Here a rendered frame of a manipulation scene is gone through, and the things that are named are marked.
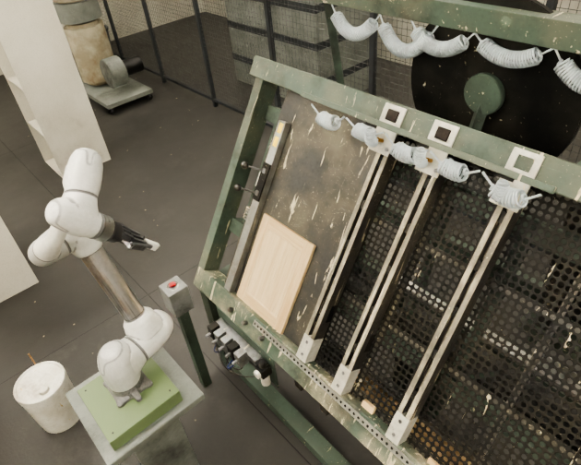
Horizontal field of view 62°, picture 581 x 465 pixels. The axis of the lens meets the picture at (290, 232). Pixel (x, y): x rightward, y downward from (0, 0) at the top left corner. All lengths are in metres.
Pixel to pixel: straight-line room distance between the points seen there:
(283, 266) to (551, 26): 1.47
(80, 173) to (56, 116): 4.18
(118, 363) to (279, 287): 0.81
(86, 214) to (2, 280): 3.04
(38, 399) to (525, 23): 3.10
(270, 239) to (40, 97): 3.78
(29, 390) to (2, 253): 1.45
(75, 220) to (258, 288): 1.19
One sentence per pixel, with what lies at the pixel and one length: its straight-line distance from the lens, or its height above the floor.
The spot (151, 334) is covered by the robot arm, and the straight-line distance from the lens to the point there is 2.38.
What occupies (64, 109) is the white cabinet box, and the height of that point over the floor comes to 0.75.
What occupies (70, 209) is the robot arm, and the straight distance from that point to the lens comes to 1.60.
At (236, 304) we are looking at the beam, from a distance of 2.61.
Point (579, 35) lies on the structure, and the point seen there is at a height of 2.16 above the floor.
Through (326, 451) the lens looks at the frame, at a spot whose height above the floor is 0.18.
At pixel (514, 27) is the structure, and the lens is 2.14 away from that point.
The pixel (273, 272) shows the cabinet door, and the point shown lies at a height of 1.10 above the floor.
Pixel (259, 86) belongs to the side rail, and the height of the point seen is 1.81.
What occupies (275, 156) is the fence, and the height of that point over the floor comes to 1.56.
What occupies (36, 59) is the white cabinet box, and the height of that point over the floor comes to 1.30.
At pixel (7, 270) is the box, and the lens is 4.58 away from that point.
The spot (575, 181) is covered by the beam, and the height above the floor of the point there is 1.91.
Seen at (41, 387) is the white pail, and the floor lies 0.39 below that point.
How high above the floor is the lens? 2.78
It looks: 39 degrees down
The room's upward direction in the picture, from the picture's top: 7 degrees counter-clockwise
